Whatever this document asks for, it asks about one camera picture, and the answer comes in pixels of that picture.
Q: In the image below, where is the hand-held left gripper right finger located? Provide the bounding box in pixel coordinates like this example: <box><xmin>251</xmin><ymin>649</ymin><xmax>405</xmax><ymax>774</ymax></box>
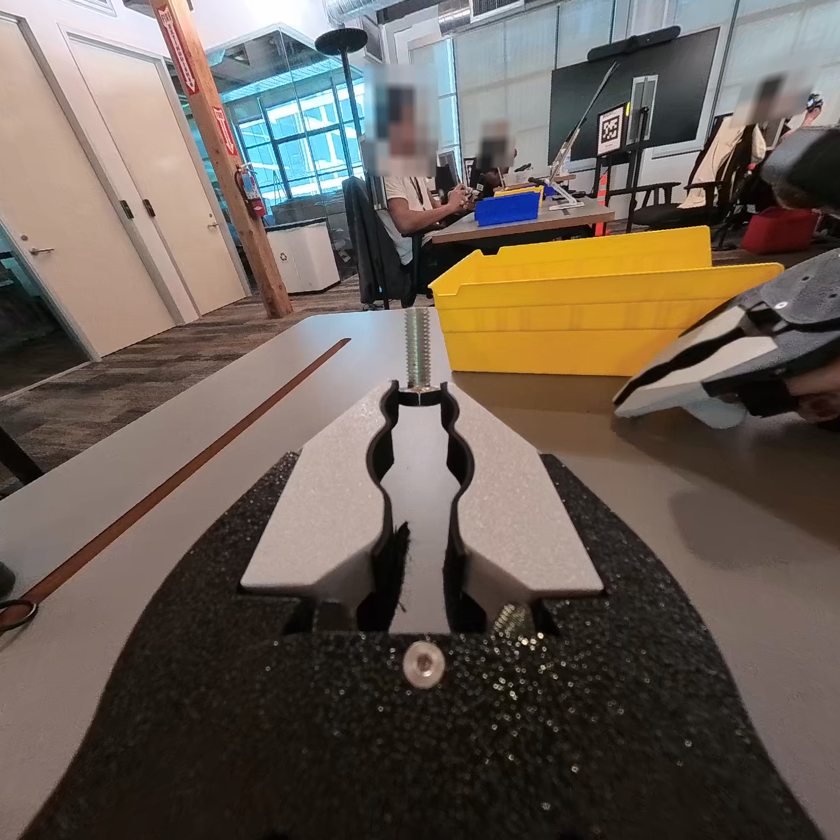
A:
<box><xmin>438</xmin><ymin>381</ymin><xmax>603</xmax><ymax>618</ymax></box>

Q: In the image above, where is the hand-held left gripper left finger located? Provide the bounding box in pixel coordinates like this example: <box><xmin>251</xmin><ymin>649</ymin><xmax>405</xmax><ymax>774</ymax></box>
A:
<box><xmin>241</xmin><ymin>379</ymin><xmax>411</xmax><ymax>614</ymax></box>

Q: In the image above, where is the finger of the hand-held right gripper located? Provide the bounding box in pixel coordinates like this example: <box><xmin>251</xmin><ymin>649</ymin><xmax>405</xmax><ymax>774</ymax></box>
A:
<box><xmin>613</xmin><ymin>335</ymin><xmax>780</xmax><ymax>431</ymax></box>
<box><xmin>622</xmin><ymin>305</ymin><xmax>757</xmax><ymax>396</ymax></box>

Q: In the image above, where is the yellow storage bin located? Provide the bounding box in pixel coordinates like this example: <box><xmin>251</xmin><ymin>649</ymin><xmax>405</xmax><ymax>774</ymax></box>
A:
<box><xmin>428</xmin><ymin>226</ymin><xmax>785</xmax><ymax>377</ymax></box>

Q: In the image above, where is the silver hex bolt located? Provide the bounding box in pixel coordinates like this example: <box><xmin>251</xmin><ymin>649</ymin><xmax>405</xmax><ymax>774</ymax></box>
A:
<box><xmin>398</xmin><ymin>308</ymin><xmax>439</xmax><ymax>406</ymax></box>

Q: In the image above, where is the person's right hand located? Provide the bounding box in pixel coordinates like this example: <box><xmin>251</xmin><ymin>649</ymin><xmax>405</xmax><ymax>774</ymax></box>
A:
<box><xmin>784</xmin><ymin>374</ymin><xmax>840</xmax><ymax>431</ymax></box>

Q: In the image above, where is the red bag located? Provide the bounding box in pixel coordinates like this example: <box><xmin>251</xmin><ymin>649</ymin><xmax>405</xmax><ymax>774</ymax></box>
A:
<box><xmin>742</xmin><ymin>206</ymin><xmax>821</xmax><ymax>256</ymax></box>

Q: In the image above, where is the wooden work table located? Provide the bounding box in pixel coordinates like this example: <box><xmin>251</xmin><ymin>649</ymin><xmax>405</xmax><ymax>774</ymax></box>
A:
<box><xmin>430</xmin><ymin>197</ymin><xmax>616</xmax><ymax>247</ymax></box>

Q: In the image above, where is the black white tag sign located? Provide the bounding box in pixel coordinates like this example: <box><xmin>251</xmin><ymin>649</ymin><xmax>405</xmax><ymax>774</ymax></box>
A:
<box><xmin>596</xmin><ymin>104</ymin><xmax>627</xmax><ymax>157</ymax></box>

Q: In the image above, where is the blue storage bin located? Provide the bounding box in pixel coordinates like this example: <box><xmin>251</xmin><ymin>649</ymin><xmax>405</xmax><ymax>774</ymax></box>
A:
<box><xmin>474</xmin><ymin>190</ymin><xmax>542</xmax><ymax>227</ymax></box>

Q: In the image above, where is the white recycling bin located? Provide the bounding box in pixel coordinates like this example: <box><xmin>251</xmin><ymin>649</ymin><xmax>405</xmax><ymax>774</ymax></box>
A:
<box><xmin>266</xmin><ymin>220</ymin><xmax>342</xmax><ymax>295</ymax></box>

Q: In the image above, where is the black office chair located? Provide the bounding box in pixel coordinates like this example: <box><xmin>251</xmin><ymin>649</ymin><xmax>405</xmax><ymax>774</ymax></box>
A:
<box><xmin>343</xmin><ymin>176</ymin><xmax>421</xmax><ymax>309</ymax></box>

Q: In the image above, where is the black video bar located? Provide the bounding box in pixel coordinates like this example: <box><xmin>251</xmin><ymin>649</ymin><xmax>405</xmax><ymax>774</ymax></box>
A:
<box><xmin>587</xmin><ymin>26</ymin><xmax>681</xmax><ymax>61</ymax></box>

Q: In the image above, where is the red fire extinguisher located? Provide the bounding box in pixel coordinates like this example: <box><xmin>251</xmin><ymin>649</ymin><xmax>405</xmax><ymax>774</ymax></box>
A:
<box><xmin>234</xmin><ymin>164</ymin><xmax>269</xmax><ymax>219</ymax></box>

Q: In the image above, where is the white door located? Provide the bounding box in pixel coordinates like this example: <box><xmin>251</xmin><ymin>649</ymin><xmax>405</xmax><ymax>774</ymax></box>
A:
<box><xmin>0</xmin><ymin>13</ymin><xmax>178</xmax><ymax>358</ymax></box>
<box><xmin>66</xmin><ymin>33</ymin><xmax>249</xmax><ymax>316</ymax></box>

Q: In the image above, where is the black floor lamp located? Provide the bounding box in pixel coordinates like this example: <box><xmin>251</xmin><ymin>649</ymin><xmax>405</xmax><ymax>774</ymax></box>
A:
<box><xmin>315</xmin><ymin>28</ymin><xmax>368</xmax><ymax>178</ymax></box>

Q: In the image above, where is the black wall screen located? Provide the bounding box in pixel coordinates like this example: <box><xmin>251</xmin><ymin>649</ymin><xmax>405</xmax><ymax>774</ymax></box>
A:
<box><xmin>550</xmin><ymin>26</ymin><xmax>721</xmax><ymax>161</ymax></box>

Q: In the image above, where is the wooden post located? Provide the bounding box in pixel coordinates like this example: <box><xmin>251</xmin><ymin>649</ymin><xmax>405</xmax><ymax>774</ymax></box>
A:
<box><xmin>150</xmin><ymin>0</ymin><xmax>294</xmax><ymax>320</ymax></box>

